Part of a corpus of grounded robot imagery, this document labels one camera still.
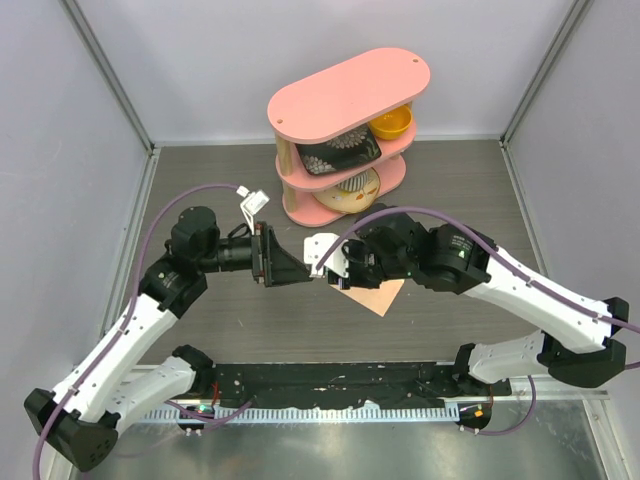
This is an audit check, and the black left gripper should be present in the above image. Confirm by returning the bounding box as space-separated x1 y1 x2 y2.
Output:
198 222 313 286

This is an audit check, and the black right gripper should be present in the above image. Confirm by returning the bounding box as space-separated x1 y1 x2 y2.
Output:
327 239 414 290

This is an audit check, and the pink envelope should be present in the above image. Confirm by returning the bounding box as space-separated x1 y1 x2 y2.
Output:
335 279 404 317

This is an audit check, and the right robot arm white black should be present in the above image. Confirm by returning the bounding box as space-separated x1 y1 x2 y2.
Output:
312 204 633 395

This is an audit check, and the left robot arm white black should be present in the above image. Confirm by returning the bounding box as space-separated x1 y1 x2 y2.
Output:
24 206 310 472

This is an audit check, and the beige patterned plate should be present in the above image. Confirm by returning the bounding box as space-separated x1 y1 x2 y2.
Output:
312 168 381 214

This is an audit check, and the striped small bowl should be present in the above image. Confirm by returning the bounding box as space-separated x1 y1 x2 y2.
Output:
336 170 370 193

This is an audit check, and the black floral plate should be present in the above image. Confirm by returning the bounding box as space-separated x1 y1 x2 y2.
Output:
296 124 381 176

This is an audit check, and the yellow bowl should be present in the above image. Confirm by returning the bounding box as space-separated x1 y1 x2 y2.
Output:
368 105 413 140

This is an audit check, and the pink three-tier shelf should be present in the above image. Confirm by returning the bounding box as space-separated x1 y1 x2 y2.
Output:
267 47 431 227

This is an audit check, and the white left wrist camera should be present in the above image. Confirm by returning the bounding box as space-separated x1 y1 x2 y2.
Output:
236 186 270 229

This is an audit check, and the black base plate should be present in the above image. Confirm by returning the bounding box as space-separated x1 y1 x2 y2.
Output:
177 362 512 410

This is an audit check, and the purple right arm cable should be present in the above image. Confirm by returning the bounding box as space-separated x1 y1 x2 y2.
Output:
314 206 640 436

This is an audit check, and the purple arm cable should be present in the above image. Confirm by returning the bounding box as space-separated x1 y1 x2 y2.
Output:
32 183 251 480
314 206 640 436

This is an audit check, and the white slotted cable duct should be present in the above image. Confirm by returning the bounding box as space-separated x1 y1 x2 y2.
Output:
138 401 459 425

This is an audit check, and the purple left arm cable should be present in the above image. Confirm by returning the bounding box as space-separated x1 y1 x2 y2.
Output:
32 183 251 480

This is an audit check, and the aluminium frame rail left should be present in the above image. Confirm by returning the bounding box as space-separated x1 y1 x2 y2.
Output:
57 0 161 161

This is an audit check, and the aluminium frame rail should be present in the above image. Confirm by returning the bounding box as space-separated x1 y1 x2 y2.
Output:
57 0 161 161
499 0 594 149

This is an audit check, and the aluminium frame rail right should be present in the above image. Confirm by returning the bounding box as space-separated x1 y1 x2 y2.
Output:
499 0 594 149

